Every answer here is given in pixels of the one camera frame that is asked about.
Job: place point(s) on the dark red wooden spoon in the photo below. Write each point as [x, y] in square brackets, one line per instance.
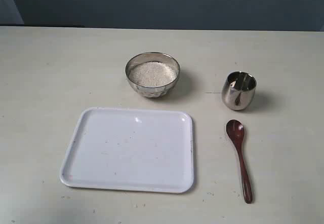
[236, 133]

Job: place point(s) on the steel bowl of rice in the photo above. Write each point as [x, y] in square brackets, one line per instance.
[152, 74]

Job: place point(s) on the steel cup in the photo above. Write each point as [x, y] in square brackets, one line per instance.
[238, 90]

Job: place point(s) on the white plastic tray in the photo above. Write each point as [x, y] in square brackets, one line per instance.
[131, 150]

